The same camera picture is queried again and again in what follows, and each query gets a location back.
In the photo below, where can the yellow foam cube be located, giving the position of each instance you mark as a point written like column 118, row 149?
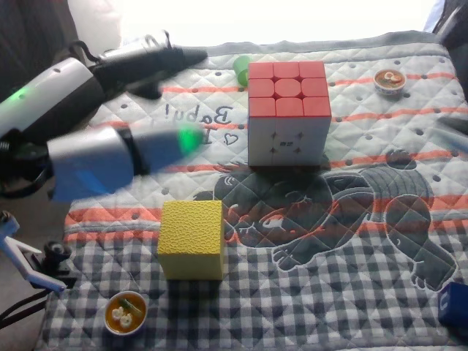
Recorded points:
column 192, row 239

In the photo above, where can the Rubik's cube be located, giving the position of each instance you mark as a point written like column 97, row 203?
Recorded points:
column 289, row 109

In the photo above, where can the toy bowl with egg halves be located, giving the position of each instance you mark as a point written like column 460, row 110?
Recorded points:
column 389, row 83

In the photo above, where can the grey quilt with bear print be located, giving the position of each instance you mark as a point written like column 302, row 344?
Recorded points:
column 365, row 256

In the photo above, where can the green toy cylinder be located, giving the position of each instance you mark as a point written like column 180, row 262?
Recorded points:
column 239, row 71

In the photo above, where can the toy bowl with orange noodle soup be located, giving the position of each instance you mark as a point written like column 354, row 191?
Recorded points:
column 124, row 313

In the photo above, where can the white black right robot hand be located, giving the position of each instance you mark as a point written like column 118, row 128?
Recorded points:
column 459, row 140

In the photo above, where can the blue object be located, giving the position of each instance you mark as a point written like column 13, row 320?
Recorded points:
column 455, row 309

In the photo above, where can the white bracket stand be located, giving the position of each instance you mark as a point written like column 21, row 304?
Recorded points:
column 44, row 281

